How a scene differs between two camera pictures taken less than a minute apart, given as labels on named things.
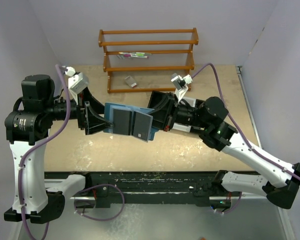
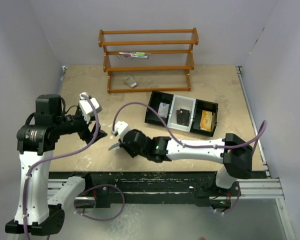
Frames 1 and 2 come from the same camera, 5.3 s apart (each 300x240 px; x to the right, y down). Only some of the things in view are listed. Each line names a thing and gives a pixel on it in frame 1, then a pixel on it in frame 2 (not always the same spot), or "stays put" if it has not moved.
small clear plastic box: (129, 80) stays put
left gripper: (92, 122) to (86, 134)
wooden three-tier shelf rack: (148, 61) stays put
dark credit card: (142, 125) to (115, 145)
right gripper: (160, 113) to (132, 154)
